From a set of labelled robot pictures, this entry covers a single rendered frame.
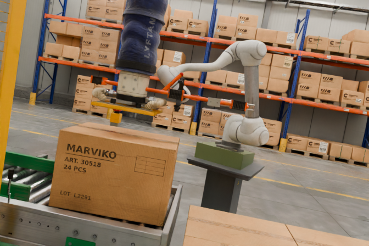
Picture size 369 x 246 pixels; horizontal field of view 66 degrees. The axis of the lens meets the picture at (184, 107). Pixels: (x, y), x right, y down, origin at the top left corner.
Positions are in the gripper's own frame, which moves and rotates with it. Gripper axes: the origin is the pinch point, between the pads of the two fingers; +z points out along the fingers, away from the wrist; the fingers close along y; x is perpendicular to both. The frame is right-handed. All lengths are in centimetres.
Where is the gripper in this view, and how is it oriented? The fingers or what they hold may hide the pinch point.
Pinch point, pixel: (178, 94)
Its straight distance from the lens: 158.7
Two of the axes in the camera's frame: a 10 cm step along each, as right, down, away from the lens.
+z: -0.7, 0.4, -10.0
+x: -9.8, -1.7, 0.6
